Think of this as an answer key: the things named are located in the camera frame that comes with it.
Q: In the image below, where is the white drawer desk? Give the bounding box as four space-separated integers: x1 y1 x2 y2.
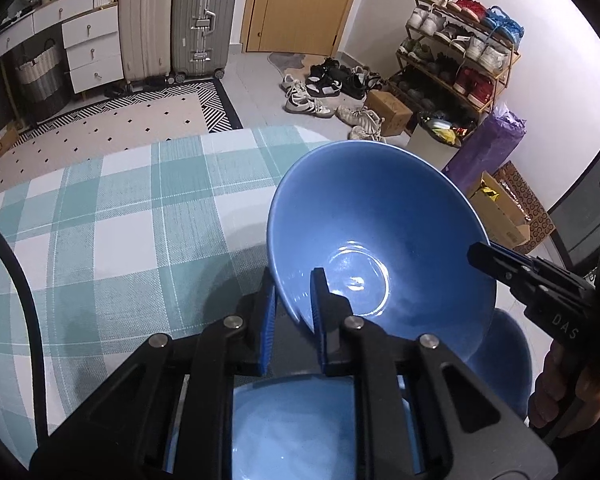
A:
0 0 123 93

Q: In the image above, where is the small cardboard box on floor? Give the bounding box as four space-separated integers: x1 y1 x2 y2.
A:
0 120 24 157

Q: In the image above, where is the white trash bin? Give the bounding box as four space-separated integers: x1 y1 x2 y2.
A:
406 114 465 171

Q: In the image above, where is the wooden shoe rack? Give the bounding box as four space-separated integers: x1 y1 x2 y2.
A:
387 0 521 136

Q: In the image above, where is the grey aluminium suitcase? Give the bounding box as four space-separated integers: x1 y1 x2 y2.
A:
171 0 235 79

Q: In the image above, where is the patterned brown flat box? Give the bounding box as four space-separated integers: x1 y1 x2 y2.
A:
494 162 555 255

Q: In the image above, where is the right hand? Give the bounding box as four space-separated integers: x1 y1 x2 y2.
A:
528 341 600 438

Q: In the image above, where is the beige hard-shell suitcase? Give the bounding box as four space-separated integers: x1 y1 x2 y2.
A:
118 0 172 82

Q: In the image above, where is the teal checked tablecloth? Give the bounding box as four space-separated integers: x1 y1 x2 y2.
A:
0 126 342 461

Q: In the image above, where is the open cardboard box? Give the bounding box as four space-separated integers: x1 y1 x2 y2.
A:
467 171 531 249

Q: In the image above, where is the small brown cardboard box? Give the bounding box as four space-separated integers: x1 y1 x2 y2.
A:
365 90 413 136

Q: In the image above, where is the blue ceramic bowl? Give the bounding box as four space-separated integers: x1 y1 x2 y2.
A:
162 374 426 480
266 141 496 360
467 309 532 420

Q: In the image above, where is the woven laundry basket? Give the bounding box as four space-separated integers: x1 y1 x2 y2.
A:
16 39 72 122

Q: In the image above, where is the purple plastic bag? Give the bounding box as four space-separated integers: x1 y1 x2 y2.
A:
443 104 527 193

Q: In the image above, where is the wooden door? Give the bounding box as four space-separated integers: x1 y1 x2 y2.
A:
240 0 354 56

